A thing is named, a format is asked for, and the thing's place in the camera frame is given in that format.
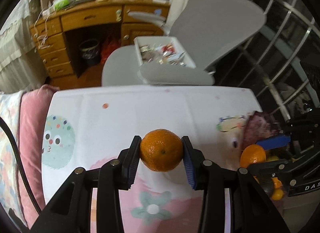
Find green tissue pack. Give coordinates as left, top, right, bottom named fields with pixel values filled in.
left=53, top=0, right=71, bottom=11

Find orange tangerine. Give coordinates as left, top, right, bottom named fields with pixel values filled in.
left=140, top=129, right=183, bottom=172

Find dark avocado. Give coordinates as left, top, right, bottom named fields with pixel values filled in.
left=258, top=177, right=275, bottom=197

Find lace covered furniture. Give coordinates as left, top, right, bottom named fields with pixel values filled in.
left=0, top=0, right=48, bottom=94

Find wooden desk with drawers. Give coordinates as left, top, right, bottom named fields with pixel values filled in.
left=29, top=0, right=170, bottom=79

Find floral patterned blanket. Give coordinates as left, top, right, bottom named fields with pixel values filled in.
left=0, top=90, right=27, bottom=225

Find black waste bin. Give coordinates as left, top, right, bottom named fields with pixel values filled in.
left=79, top=39, right=100, bottom=59

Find purple glass fruit bowl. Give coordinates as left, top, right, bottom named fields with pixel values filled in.
left=241, top=111, right=285, bottom=197

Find white tray with clutter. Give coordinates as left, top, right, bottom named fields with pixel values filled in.
left=134, top=36, right=196, bottom=69

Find pink quilt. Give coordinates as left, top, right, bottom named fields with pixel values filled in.
left=17, top=84, right=61, bottom=230

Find black cable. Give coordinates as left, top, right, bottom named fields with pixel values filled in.
left=0, top=117, right=42, bottom=215

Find yellow speckled pear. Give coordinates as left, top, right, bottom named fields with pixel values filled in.
left=266, top=155, right=279, bottom=162

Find cartoon printed tablecloth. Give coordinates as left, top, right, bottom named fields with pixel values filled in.
left=42, top=85, right=261, bottom=232

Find grey office chair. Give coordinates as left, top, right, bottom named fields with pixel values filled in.
left=101, top=0, right=266, bottom=87

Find metal window bars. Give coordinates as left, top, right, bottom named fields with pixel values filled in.
left=215, top=0, right=319, bottom=122

